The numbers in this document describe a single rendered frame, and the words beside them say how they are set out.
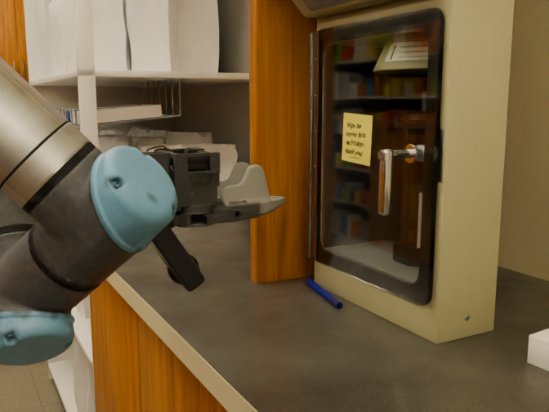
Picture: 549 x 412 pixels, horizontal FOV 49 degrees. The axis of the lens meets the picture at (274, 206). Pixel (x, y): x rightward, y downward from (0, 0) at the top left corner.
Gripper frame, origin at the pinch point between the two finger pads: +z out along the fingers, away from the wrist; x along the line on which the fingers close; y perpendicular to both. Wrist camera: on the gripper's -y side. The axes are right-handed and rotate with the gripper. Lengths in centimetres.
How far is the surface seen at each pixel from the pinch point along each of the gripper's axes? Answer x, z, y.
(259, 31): 32.0, 14.0, 24.3
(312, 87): 26.2, 21.3, 14.9
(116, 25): 133, 15, 35
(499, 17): -4.9, 31.0, 23.6
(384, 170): -0.4, 16.4, 3.6
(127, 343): 58, -5, -38
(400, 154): -0.4, 19.0, 5.6
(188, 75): 111, 30, 20
